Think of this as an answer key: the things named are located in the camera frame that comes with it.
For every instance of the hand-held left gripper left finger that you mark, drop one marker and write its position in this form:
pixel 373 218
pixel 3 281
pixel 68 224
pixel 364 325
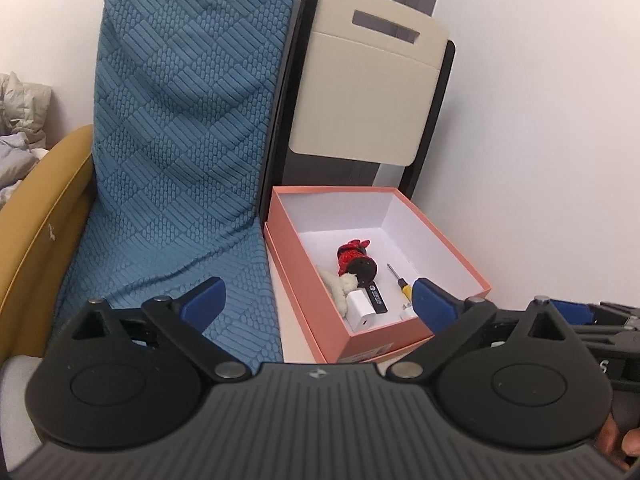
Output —
pixel 205 302

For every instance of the yellow screwdriver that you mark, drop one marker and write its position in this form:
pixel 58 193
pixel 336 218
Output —
pixel 402 285

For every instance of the beige plush toy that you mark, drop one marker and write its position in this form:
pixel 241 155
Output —
pixel 337 290

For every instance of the person's right hand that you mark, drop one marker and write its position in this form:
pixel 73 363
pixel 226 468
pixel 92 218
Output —
pixel 622 442

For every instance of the blue textured chair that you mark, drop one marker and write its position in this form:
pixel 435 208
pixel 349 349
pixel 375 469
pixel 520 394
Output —
pixel 185 150

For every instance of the beige folding chair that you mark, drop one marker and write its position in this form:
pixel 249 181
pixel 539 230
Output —
pixel 370 80

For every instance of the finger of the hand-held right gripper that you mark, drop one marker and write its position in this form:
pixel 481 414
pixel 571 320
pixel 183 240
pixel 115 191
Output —
pixel 575 312

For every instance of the red and black spring toy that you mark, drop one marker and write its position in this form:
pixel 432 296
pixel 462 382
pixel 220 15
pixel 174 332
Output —
pixel 356 260

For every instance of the beige puffy blanket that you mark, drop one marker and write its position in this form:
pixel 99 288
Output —
pixel 22 105

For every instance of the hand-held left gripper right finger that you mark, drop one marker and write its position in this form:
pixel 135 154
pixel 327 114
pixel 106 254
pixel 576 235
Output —
pixel 432 307

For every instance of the black rectangular device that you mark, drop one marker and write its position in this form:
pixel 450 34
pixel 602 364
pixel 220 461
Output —
pixel 376 297

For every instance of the yellow bed frame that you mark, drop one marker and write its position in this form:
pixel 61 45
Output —
pixel 40 240

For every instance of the white charger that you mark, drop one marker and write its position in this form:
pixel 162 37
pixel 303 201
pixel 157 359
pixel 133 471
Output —
pixel 362 312
pixel 407 314

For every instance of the grey duvet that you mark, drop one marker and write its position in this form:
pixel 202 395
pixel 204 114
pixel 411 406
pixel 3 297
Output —
pixel 12 165

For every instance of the pink cardboard box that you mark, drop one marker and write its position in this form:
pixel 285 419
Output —
pixel 370 260

